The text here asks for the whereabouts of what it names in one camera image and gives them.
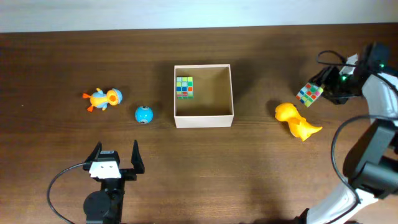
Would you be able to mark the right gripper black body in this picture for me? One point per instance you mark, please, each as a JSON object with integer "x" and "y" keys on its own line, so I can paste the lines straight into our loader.
{"x": 329, "y": 86}

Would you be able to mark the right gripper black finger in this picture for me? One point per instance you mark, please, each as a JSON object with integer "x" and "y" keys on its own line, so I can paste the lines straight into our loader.
{"x": 335, "y": 98}
{"x": 324, "y": 77}

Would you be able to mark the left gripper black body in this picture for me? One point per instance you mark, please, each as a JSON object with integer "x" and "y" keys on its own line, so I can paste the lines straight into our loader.
{"x": 127, "y": 175}

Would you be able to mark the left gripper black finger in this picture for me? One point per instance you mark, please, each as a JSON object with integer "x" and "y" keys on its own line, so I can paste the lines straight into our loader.
{"x": 136, "y": 159}
{"x": 95, "y": 153}

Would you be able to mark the multicoloured puzzle cube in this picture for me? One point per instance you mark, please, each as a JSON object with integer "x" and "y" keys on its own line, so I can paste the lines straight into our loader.
{"x": 309, "y": 93}
{"x": 184, "y": 88}

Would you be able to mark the orange dinosaur toy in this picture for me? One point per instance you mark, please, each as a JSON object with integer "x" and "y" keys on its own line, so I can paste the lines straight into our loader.
{"x": 298, "y": 125}

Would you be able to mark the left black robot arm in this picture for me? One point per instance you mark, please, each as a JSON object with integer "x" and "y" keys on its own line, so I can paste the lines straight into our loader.
{"x": 106, "y": 204}

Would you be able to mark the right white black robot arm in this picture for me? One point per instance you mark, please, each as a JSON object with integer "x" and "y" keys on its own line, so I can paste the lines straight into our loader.
{"x": 367, "y": 175}

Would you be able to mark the blue ball toy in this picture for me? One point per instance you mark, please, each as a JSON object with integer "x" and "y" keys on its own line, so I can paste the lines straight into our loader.
{"x": 144, "y": 114}

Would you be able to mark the orange and blue duck toy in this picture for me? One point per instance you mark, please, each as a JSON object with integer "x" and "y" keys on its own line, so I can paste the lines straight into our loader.
{"x": 101, "y": 100}

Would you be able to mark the open beige cardboard box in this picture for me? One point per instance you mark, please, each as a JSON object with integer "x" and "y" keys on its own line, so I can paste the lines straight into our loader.
{"x": 212, "y": 105}

